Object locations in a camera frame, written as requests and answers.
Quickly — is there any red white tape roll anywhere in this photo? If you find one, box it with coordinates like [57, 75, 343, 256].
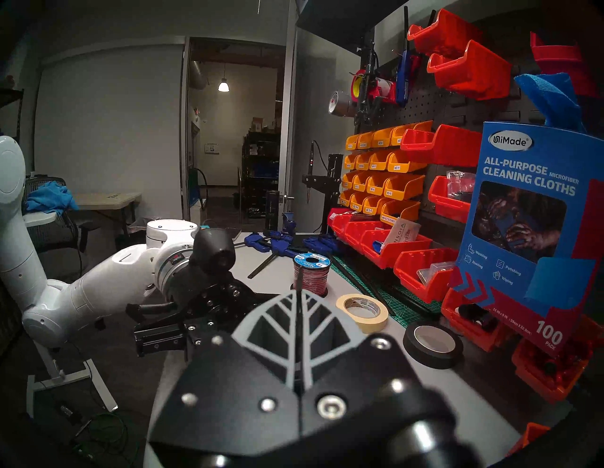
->
[373, 78, 399, 103]

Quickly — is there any light blue draped cloth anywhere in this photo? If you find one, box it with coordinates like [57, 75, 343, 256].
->
[26, 182, 80, 215]

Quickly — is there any red plastic bin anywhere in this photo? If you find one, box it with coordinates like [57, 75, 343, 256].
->
[400, 124, 483, 168]
[507, 422, 550, 456]
[512, 314, 604, 404]
[329, 208, 352, 233]
[428, 175, 475, 223]
[427, 40, 512, 100]
[361, 229, 432, 269]
[394, 248, 461, 304]
[407, 8, 482, 57]
[529, 32, 600, 97]
[337, 213, 366, 242]
[441, 288, 515, 352]
[347, 219, 383, 253]

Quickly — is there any clear plastic bag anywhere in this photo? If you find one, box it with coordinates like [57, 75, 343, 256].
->
[446, 170, 477, 199]

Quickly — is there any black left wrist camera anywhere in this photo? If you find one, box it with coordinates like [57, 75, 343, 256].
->
[191, 228, 236, 274]

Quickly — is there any dark shelf rack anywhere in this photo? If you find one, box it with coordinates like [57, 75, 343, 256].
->
[241, 131, 284, 220]

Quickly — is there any blue microfiber cloth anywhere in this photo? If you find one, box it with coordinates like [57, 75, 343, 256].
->
[513, 72, 588, 135]

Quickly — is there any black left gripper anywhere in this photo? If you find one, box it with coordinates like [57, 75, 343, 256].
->
[125, 269, 280, 359]

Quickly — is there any dark grey pegboard panel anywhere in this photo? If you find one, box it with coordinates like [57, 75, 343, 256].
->
[354, 0, 604, 265]

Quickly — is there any white folding table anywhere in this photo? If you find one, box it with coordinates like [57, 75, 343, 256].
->
[24, 191, 142, 236]

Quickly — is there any red wire spool blue label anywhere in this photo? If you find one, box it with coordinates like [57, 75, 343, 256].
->
[293, 252, 331, 297]

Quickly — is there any white clear parts bag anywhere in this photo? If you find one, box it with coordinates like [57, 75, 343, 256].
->
[381, 217, 421, 253]

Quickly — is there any beige masking tape roll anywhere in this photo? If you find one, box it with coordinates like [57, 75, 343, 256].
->
[336, 293, 390, 334]

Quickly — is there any black tape roll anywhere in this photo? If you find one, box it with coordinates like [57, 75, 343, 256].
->
[403, 320, 465, 369]

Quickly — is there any blue cleaning cloths box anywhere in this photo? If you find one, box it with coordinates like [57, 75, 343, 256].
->
[448, 122, 604, 352]

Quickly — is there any black metal stand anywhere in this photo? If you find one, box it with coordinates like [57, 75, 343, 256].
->
[302, 139, 344, 234]

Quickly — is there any black mesh office chair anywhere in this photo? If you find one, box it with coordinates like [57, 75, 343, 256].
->
[21, 175, 95, 265]

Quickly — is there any blue utility lighter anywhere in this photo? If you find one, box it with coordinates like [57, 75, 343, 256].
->
[395, 6, 411, 105]

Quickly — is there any grey duct tape roll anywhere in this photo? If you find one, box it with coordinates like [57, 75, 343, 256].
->
[329, 91, 357, 117]

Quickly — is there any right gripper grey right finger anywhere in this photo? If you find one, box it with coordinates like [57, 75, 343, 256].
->
[298, 289, 477, 468]

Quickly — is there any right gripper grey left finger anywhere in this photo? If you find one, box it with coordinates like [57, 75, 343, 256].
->
[149, 289, 302, 468]

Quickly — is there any white stand leg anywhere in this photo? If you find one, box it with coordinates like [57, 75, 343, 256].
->
[26, 340, 118, 418]

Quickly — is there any green cutting mat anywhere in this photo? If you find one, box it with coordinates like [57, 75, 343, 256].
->
[330, 255, 444, 328]

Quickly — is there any red yellow tape roll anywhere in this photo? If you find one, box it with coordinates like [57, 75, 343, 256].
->
[350, 70, 371, 100]

